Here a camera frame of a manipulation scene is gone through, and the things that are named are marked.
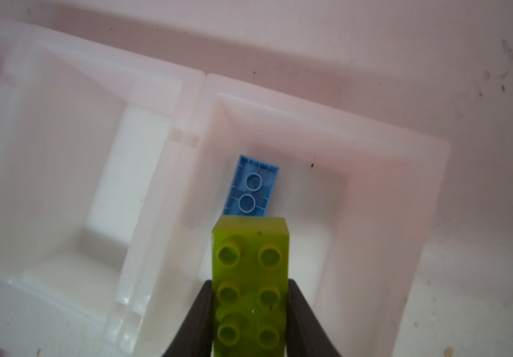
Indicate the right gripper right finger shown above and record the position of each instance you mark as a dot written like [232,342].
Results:
[304,334]

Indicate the white three-compartment tray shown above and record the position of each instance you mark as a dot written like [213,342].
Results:
[114,168]

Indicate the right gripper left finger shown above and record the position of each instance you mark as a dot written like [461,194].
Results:
[195,335]

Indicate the green lego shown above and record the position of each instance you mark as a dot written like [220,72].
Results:
[250,274]

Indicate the blue lego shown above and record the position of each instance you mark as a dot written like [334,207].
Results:
[251,188]

